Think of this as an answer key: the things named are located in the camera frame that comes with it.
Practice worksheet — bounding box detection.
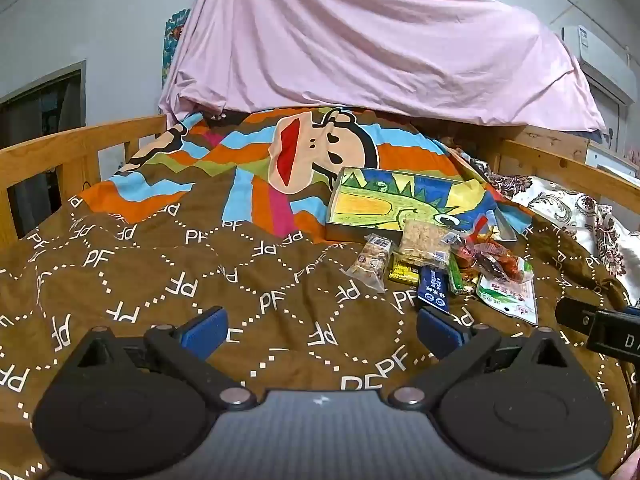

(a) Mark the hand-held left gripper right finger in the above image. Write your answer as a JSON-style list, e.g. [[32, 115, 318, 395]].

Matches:
[[387, 306, 571, 411]]

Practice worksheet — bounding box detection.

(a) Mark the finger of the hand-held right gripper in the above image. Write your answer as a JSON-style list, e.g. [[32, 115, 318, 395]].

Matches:
[[554, 296, 597, 335]]

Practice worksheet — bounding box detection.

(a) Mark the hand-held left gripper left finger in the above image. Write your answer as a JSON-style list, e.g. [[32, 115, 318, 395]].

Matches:
[[75, 306, 258, 411]]

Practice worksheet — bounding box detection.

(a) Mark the blue snack packet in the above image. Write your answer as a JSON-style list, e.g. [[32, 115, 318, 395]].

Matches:
[[416, 265, 449, 312]]

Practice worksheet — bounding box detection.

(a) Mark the white green snack packet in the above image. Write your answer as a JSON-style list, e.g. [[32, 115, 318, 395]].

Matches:
[[476, 259, 539, 326]]

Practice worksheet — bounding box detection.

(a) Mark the yellow snack packet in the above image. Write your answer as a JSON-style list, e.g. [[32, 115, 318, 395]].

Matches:
[[389, 254, 423, 286]]

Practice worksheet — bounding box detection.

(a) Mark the dark red foil snack packet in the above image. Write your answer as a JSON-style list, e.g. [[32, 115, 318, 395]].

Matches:
[[451, 236, 488, 274]]

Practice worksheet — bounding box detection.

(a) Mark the orange red snack bag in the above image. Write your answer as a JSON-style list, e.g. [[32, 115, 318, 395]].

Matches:
[[472, 214, 534, 284]]

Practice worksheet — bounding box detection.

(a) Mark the puffed rice cake packet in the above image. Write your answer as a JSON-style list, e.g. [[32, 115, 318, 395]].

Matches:
[[397, 219, 453, 267]]

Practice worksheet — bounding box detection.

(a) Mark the clear mixed nut bar packet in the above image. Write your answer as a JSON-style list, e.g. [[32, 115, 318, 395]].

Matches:
[[341, 234, 393, 293]]

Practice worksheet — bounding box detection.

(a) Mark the grey metal tray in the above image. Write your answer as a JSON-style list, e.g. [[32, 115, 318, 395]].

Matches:
[[325, 166, 519, 246]]

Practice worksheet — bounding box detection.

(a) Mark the brown cartoon printed blanket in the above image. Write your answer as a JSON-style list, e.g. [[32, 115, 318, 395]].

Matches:
[[0, 106, 640, 480]]

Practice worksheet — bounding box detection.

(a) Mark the white brown floral quilt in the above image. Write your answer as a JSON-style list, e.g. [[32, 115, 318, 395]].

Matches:
[[472, 159, 640, 307]]

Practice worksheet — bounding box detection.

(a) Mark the white box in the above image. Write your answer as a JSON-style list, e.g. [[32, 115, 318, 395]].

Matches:
[[584, 141, 640, 177]]

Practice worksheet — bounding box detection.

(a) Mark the white air conditioner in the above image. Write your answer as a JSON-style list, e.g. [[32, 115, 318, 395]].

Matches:
[[560, 24, 637, 107]]

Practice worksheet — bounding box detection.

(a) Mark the dark window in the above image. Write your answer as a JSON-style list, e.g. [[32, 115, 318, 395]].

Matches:
[[0, 60, 87, 241]]

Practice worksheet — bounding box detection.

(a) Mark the pink hanging sheet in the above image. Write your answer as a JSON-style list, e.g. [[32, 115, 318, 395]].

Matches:
[[157, 0, 607, 133]]

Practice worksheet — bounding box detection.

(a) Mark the wooden bed frame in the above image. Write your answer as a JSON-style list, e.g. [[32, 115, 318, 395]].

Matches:
[[0, 114, 640, 252]]

